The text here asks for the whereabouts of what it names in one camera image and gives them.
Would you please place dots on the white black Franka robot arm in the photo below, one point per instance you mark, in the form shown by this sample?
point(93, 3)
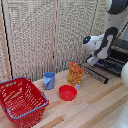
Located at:
point(110, 40)

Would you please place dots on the black toaster oven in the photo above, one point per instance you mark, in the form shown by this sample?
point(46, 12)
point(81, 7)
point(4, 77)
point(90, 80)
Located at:
point(117, 58)

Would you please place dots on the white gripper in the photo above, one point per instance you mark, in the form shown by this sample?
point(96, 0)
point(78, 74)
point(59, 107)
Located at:
point(93, 59)

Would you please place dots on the red plastic bowl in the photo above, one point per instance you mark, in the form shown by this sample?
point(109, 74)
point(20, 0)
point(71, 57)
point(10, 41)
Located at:
point(67, 92)

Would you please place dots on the black oven tray rack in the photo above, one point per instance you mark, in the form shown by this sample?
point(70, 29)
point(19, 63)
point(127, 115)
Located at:
point(95, 74)

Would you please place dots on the blue plastic cup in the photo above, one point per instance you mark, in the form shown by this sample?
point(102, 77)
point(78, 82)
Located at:
point(49, 80)

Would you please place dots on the orange yellow carton box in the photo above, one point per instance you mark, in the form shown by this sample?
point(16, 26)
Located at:
point(75, 75)

